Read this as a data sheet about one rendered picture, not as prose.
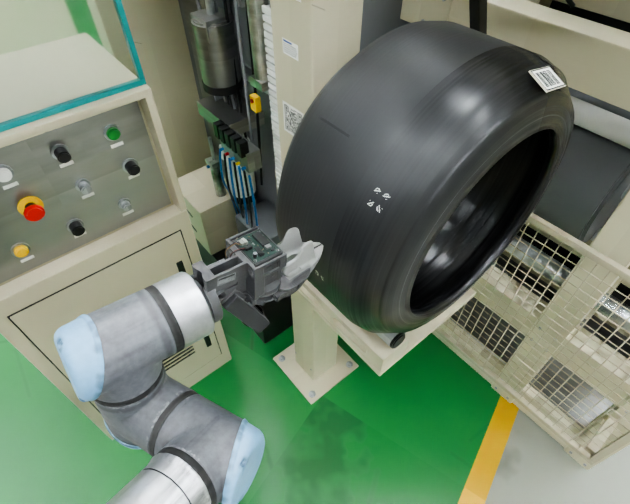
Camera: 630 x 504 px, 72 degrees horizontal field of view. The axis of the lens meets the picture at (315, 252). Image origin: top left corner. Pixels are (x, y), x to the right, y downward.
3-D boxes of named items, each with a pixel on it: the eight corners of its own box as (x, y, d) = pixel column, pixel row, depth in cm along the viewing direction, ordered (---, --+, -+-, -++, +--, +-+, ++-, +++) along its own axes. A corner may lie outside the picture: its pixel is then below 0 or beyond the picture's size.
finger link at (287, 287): (316, 274, 64) (267, 301, 59) (315, 281, 65) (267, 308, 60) (296, 255, 66) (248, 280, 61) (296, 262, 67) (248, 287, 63)
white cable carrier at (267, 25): (276, 189, 122) (260, 5, 86) (290, 181, 124) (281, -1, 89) (286, 197, 120) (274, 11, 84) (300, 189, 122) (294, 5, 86)
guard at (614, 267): (383, 287, 180) (411, 145, 128) (386, 285, 181) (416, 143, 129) (591, 465, 134) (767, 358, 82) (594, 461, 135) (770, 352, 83)
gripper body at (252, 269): (292, 253, 57) (212, 293, 51) (289, 295, 63) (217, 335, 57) (260, 222, 61) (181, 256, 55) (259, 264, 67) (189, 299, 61)
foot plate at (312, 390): (273, 359, 191) (272, 356, 190) (319, 325, 203) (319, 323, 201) (311, 404, 178) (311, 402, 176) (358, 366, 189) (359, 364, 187)
